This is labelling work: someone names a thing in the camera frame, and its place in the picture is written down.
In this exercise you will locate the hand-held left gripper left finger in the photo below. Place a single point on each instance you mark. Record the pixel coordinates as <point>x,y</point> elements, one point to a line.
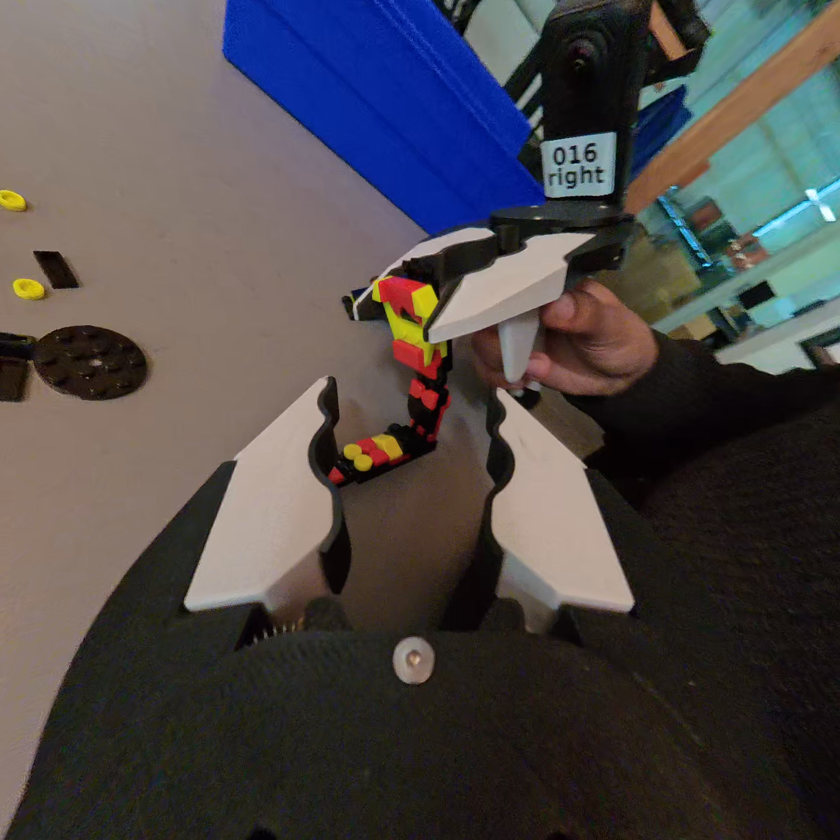
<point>262,518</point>

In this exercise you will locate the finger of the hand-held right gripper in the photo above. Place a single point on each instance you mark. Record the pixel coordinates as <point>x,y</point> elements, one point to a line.
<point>512,282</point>
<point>420,249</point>

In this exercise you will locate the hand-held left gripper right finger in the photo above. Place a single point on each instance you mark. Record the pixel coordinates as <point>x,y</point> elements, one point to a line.
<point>558,525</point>

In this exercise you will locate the red yellow black lego snake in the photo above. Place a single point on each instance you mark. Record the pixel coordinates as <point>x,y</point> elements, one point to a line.
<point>420,354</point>

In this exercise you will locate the pile of lego pieces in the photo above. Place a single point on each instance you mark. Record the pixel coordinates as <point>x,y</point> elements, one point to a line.
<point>13,380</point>

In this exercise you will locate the person's right forearm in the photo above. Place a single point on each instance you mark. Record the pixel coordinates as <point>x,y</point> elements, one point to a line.
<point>709,407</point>

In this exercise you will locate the black round lego plate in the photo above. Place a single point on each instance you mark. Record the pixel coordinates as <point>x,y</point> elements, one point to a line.
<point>88,362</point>

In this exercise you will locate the black flat lego tile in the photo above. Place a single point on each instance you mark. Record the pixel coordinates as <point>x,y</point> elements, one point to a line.
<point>56,269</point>

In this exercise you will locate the yellow round lego stud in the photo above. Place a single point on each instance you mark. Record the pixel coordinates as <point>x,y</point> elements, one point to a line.
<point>29,289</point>
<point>12,200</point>

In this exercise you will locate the person's right hand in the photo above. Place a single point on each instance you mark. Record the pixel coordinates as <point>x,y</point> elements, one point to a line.
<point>597,341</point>

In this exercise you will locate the wooden beam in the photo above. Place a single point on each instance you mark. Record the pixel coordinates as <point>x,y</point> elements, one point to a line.
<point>722,118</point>

